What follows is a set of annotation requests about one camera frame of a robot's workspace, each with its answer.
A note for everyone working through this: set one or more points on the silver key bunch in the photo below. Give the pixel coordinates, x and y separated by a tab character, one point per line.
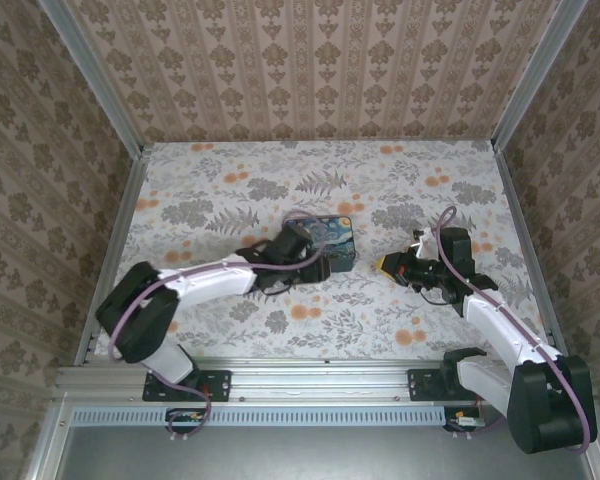
373	266

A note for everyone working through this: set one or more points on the blue starry painted tin box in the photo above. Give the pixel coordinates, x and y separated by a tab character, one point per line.
337	240

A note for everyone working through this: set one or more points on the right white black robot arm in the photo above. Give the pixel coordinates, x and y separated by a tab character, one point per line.
500	325

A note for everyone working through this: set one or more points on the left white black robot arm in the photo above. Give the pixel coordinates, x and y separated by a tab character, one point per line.
210	280

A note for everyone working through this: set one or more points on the floral table mat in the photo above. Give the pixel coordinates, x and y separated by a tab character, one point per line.
320	175

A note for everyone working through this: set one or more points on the small circuit board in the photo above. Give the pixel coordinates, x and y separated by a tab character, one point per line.
185	419
467	421

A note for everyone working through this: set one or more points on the grey metal panel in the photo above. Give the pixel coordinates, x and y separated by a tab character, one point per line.
300	455

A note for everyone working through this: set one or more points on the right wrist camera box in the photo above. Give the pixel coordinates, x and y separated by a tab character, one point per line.
421	246

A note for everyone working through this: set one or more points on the aluminium side rail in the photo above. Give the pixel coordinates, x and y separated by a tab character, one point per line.
520	215
125	220

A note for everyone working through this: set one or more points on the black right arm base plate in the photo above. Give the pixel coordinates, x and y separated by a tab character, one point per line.
422	385

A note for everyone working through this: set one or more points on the aluminium mounting rail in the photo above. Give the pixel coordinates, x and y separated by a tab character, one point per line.
320	380

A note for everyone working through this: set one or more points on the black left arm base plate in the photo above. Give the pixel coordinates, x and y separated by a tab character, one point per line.
215	385

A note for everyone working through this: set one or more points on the aluminium frame post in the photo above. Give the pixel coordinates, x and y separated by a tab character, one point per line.
535	75
95	80

